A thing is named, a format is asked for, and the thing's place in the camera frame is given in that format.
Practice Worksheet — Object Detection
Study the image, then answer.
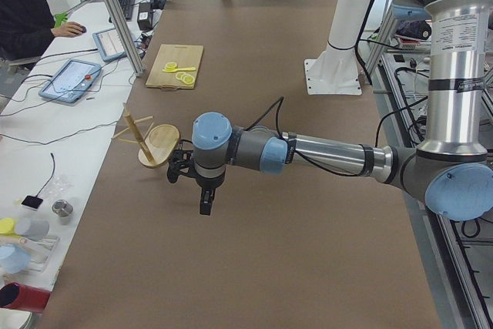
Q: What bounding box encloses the yellow cup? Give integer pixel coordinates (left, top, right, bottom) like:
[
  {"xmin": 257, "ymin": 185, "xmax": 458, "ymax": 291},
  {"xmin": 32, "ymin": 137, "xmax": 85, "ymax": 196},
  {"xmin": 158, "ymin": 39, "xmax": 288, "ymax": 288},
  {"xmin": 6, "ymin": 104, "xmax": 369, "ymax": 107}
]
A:
[{"xmin": 0, "ymin": 218, "xmax": 17, "ymax": 235}]

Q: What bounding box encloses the person's hand on mouse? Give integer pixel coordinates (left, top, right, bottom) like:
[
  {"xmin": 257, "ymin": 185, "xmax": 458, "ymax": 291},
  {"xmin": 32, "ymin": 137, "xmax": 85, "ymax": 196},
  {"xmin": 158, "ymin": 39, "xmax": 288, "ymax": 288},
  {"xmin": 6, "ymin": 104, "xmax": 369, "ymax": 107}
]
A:
[{"xmin": 51, "ymin": 22, "xmax": 83, "ymax": 38}]

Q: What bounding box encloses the grey cup lying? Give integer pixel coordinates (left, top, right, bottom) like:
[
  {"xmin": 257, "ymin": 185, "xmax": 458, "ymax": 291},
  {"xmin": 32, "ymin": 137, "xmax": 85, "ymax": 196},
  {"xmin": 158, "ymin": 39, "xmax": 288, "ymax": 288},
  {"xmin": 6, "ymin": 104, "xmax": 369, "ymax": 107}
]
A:
[{"xmin": 14, "ymin": 218, "xmax": 49, "ymax": 240}]

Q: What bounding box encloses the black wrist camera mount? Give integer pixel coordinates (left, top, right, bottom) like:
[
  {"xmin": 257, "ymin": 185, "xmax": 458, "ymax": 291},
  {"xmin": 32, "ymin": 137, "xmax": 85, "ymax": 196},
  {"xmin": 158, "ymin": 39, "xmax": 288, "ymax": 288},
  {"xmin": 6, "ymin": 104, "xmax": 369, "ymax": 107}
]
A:
[{"xmin": 166, "ymin": 141, "xmax": 196, "ymax": 183}]

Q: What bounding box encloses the wooden cup storage rack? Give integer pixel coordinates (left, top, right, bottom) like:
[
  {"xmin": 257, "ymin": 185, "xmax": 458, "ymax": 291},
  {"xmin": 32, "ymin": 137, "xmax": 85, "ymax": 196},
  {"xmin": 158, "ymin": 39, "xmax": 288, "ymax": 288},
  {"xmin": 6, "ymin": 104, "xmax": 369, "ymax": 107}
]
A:
[{"xmin": 112, "ymin": 103, "xmax": 181, "ymax": 169}]

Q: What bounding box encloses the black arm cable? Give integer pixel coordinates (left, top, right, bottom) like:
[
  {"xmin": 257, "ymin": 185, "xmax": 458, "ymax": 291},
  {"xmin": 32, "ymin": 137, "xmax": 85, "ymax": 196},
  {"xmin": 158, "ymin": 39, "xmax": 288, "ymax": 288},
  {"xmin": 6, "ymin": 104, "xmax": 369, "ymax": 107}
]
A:
[{"xmin": 246, "ymin": 96, "xmax": 371, "ymax": 176}]

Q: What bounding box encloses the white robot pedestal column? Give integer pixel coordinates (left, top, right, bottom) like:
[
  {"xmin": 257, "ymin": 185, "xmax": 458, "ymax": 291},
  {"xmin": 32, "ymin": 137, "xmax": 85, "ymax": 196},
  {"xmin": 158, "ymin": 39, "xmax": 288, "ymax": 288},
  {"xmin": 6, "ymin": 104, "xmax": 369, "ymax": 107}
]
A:
[{"xmin": 304, "ymin": 0, "xmax": 371, "ymax": 96}]

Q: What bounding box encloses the black power adapter box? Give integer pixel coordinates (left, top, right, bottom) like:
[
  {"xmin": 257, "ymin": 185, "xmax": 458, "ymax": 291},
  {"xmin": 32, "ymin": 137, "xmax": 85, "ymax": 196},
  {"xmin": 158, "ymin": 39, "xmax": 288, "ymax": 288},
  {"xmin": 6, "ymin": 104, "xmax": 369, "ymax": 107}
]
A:
[{"xmin": 137, "ymin": 2, "xmax": 154, "ymax": 31}]

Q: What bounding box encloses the wooden cutting board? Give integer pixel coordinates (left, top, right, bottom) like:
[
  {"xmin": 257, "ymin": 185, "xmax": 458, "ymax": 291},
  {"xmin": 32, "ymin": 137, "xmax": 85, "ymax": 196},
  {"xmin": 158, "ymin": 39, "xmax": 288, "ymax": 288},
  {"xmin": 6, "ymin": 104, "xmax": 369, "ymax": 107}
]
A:
[{"xmin": 145, "ymin": 44, "xmax": 204, "ymax": 90}]

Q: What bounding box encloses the aluminium frame post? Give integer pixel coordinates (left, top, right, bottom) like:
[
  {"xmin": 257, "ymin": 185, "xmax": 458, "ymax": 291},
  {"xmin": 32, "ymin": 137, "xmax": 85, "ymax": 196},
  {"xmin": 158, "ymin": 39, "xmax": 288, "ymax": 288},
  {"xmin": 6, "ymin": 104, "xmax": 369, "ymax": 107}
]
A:
[{"xmin": 103, "ymin": 0, "xmax": 144, "ymax": 77}]

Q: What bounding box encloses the person in black sweater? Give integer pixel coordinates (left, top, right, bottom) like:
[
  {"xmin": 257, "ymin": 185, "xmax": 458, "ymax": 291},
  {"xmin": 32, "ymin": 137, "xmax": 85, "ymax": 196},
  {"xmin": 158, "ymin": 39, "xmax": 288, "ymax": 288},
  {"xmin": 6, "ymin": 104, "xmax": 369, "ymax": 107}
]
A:
[{"xmin": 1, "ymin": 0, "xmax": 66, "ymax": 59}]

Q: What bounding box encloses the small steel cup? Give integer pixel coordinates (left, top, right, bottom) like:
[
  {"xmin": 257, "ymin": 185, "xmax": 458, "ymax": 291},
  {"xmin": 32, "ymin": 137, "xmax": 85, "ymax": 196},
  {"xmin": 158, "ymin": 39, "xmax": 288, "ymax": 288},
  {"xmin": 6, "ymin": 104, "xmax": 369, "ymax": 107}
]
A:
[{"xmin": 52, "ymin": 200, "xmax": 73, "ymax": 225}]

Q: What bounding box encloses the blue teach pendant far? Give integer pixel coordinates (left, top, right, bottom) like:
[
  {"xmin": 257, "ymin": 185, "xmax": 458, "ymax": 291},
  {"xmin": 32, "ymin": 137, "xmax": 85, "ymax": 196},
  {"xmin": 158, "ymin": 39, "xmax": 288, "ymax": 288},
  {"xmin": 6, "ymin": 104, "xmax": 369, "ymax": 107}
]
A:
[{"xmin": 92, "ymin": 28, "xmax": 126, "ymax": 62}]

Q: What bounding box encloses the red cylinder cup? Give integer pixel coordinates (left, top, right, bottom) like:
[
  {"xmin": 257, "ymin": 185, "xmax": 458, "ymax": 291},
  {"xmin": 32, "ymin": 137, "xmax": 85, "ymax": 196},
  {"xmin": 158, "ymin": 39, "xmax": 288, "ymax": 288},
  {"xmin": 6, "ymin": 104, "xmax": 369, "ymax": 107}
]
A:
[{"xmin": 1, "ymin": 282, "xmax": 51, "ymax": 314}]

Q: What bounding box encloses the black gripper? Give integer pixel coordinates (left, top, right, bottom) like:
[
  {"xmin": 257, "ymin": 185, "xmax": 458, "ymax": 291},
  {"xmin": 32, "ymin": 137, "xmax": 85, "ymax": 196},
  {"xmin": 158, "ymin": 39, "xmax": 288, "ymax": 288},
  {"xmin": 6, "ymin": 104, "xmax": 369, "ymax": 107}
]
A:
[{"xmin": 196, "ymin": 176, "xmax": 218, "ymax": 216}]

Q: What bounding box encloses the lemon slice end of row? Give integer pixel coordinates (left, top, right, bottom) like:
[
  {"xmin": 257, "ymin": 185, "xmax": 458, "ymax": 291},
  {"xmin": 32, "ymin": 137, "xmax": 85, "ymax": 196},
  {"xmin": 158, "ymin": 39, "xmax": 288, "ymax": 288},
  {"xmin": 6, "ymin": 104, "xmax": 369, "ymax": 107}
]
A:
[{"xmin": 181, "ymin": 74, "xmax": 195, "ymax": 86}]

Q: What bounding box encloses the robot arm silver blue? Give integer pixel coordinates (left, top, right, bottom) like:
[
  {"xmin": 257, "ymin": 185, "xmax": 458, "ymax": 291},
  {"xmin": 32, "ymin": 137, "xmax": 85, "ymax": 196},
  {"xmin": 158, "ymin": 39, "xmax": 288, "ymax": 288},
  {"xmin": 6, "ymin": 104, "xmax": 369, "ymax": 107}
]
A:
[{"xmin": 191, "ymin": 0, "xmax": 492, "ymax": 221}]

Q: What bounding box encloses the yellow plastic knife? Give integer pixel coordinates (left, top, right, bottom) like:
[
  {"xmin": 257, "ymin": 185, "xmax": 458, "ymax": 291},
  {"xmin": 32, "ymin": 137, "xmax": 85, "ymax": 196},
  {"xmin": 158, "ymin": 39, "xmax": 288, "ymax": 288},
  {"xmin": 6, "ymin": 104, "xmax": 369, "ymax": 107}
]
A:
[{"xmin": 162, "ymin": 67, "xmax": 196, "ymax": 73}]

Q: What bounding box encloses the blue teach pendant near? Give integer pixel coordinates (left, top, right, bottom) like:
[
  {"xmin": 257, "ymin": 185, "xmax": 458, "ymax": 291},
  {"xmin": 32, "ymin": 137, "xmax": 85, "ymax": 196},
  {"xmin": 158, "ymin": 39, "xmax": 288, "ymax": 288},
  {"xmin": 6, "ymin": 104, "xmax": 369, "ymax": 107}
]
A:
[{"xmin": 39, "ymin": 59, "xmax": 102, "ymax": 104}]

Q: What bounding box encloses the blue teach pendant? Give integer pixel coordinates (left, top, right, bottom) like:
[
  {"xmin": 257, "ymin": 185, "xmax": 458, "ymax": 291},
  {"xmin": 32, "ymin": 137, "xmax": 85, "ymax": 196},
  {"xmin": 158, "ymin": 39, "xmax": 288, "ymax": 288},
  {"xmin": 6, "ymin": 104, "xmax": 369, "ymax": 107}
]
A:
[
  {"xmin": 92, "ymin": 28, "xmax": 126, "ymax": 62},
  {"xmin": 39, "ymin": 59, "xmax": 102, "ymax": 104}
]

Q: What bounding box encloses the small black square pad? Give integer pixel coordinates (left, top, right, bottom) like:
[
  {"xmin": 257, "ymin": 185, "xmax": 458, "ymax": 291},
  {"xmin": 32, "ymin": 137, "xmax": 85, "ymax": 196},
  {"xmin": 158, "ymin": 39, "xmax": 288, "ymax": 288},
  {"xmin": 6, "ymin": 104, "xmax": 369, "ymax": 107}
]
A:
[{"xmin": 21, "ymin": 195, "xmax": 43, "ymax": 210}]

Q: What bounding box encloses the lemon slice by knife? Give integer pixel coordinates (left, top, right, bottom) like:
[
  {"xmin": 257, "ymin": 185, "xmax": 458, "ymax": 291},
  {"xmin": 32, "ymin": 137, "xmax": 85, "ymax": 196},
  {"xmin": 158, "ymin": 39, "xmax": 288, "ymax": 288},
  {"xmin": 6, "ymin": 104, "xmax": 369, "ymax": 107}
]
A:
[{"xmin": 163, "ymin": 62, "xmax": 178, "ymax": 72}]

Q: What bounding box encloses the lemon slice middle of row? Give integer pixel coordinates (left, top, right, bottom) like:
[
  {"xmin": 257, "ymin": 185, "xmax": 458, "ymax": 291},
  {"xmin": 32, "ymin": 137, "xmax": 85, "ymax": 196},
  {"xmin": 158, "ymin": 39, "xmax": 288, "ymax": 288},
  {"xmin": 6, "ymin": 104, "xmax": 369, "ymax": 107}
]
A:
[{"xmin": 175, "ymin": 72, "xmax": 188, "ymax": 80}]

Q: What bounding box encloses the light blue cup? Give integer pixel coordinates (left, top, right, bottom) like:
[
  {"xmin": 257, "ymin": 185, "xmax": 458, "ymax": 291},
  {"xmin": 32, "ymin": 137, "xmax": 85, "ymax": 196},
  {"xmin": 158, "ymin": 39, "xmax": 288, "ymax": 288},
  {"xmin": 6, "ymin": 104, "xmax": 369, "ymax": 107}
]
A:
[{"xmin": 1, "ymin": 243, "xmax": 31, "ymax": 274}]

